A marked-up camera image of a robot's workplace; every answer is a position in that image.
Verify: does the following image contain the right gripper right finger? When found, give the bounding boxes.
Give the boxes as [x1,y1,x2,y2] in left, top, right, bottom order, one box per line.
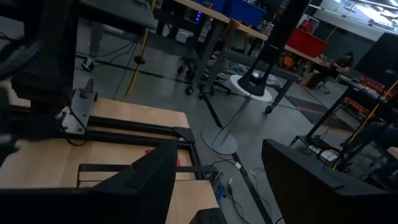
[261,138,398,224]

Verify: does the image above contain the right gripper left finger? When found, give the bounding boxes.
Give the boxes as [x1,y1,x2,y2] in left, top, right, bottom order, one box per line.
[0,140,178,224]

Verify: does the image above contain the red foil packet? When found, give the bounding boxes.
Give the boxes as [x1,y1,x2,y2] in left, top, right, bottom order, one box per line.
[144,148,182,167]

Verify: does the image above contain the black metal cart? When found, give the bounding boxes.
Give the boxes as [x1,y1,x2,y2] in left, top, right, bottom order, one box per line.
[290,79,398,175]

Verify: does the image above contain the grey disc floor stand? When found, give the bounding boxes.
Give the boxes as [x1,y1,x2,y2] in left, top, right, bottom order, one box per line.
[201,126,239,156]

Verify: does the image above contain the person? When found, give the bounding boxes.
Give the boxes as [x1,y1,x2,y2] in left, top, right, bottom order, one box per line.
[330,50,355,75]

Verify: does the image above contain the black monitor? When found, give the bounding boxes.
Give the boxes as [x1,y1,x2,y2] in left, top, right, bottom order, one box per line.
[353,32,398,90]

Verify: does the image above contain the red storage bin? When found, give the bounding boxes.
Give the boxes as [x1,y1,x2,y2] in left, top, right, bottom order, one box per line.
[286,27,329,58]

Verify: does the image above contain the black pillar on white disc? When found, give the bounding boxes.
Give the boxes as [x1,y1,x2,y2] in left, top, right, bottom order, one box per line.
[229,0,312,103]

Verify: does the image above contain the wooden workbench grey legs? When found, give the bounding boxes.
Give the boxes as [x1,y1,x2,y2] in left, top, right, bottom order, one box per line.
[155,0,343,114]

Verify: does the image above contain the dark desk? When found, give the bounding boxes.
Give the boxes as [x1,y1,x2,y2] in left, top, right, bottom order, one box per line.
[77,0,156,72]

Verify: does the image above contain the blue storage bin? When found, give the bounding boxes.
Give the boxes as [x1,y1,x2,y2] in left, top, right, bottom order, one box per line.
[198,0,268,26]

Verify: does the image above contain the black aluminium table frame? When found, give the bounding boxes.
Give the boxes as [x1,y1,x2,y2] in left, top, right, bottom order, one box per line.
[9,104,205,181]

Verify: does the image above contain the blue cable bundle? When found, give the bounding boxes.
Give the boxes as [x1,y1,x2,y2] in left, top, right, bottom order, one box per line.
[213,182,228,205]

